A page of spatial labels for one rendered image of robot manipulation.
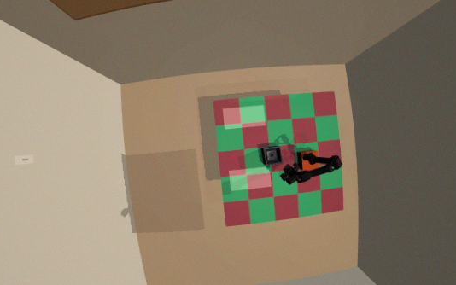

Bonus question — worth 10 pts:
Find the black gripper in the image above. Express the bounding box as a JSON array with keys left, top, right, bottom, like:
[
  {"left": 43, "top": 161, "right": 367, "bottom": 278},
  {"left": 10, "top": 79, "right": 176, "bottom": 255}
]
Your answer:
[{"left": 281, "top": 163, "right": 300, "bottom": 181}]

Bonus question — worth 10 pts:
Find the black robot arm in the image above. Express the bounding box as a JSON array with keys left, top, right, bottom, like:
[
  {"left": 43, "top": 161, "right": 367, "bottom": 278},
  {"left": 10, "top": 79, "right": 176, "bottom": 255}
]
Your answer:
[{"left": 284, "top": 153, "right": 342, "bottom": 184}]

